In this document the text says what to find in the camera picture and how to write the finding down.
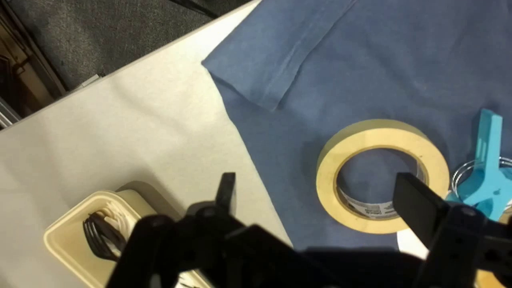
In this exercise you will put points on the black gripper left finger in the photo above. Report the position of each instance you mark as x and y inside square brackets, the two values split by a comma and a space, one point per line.
[177, 245]

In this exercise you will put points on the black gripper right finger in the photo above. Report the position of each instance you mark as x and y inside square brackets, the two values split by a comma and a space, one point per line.
[465, 241]

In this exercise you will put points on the white masking tape roll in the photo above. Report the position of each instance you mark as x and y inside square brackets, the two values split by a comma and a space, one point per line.
[329, 181]

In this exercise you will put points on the blue plastic spring clamp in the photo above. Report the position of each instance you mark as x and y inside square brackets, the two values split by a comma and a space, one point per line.
[489, 177]

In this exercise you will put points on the black items in tray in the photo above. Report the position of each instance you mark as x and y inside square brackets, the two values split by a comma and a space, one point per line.
[101, 237]

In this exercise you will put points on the beige rectangular tray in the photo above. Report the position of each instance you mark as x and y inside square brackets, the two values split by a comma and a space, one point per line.
[69, 245]

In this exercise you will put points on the blue printed t-shirt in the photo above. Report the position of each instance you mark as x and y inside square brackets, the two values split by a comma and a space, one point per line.
[373, 65]

